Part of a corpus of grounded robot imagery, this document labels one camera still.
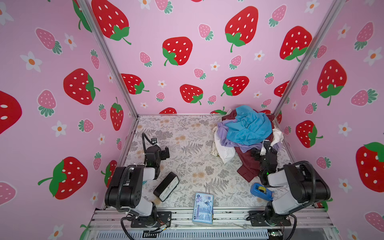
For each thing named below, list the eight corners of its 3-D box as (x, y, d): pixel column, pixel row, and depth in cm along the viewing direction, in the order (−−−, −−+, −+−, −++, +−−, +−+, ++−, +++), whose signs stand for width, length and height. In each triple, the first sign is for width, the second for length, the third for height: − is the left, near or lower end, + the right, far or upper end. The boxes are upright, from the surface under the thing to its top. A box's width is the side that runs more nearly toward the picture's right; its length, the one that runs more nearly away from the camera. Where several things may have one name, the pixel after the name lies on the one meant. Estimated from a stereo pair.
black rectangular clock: (157, 197, 83) (152, 191, 75) (173, 177, 90) (171, 170, 82) (163, 202, 81) (159, 197, 73) (179, 182, 89) (177, 175, 81)
